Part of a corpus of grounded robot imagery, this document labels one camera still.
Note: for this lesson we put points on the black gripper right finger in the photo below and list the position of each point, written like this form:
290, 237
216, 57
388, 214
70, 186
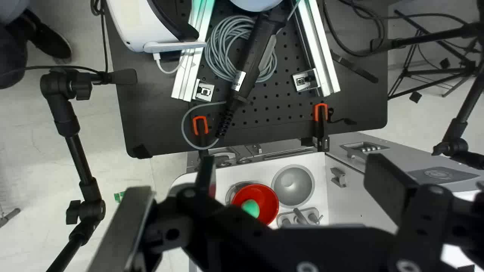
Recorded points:
405, 201

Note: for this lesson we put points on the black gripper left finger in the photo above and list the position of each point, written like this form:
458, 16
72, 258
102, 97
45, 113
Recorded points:
120, 248

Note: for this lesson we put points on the grey toy tap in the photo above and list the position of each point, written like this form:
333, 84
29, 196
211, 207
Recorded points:
300, 216

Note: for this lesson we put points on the grey toy stove top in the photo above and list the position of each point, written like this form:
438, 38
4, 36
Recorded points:
353, 149

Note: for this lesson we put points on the white toy kitchen sink unit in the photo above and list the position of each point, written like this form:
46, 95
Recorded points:
228, 239

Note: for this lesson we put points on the grey round sink basin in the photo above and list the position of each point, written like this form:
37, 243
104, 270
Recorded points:
294, 184

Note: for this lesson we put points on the right orange black clamp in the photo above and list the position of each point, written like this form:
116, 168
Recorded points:
320, 119

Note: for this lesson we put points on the orange black clamp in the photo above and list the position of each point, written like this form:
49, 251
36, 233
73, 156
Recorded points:
200, 128
320, 119

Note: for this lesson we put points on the green ball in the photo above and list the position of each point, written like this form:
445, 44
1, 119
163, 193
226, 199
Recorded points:
252, 207

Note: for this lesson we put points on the red bowl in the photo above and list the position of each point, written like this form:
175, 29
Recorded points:
264, 195

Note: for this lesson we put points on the left orange black clamp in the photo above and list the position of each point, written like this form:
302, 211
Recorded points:
200, 128

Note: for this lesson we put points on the black perforated board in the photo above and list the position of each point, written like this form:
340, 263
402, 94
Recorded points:
256, 83

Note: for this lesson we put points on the white VR headset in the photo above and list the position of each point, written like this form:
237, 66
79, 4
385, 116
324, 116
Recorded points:
155, 26

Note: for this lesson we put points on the dark shoe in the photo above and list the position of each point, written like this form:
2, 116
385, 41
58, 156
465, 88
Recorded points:
48, 39

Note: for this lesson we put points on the right aluminium extrusion rail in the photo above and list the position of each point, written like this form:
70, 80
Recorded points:
314, 30

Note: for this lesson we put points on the aluminium extrusion rail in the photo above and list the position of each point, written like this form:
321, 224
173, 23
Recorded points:
185, 81
314, 30

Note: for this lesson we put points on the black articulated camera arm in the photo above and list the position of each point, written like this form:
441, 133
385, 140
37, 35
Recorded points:
60, 86

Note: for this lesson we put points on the left aluminium extrusion rail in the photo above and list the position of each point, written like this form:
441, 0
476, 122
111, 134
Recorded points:
185, 81

